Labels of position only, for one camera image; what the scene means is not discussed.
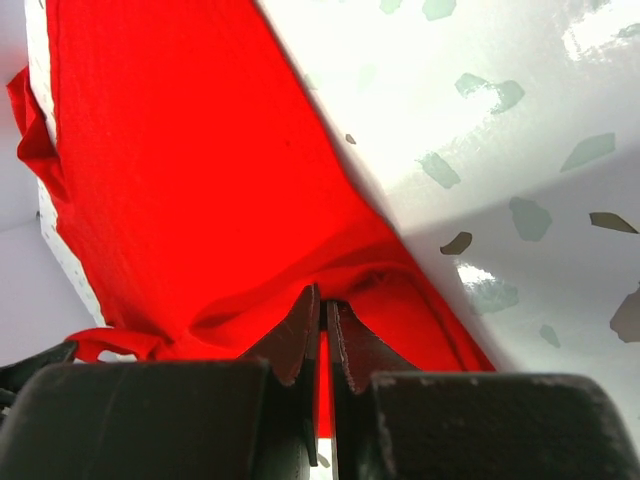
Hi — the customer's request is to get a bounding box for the red t shirt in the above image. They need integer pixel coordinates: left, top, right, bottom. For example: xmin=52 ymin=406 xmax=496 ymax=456
xmin=5 ymin=0 xmax=496 ymax=436

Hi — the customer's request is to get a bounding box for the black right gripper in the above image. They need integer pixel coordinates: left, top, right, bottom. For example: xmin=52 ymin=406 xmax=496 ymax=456
xmin=0 ymin=285 xmax=321 ymax=479

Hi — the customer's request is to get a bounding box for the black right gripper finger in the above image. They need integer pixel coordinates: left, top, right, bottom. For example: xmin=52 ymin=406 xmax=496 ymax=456
xmin=325 ymin=301 xmax=639 ymax=479

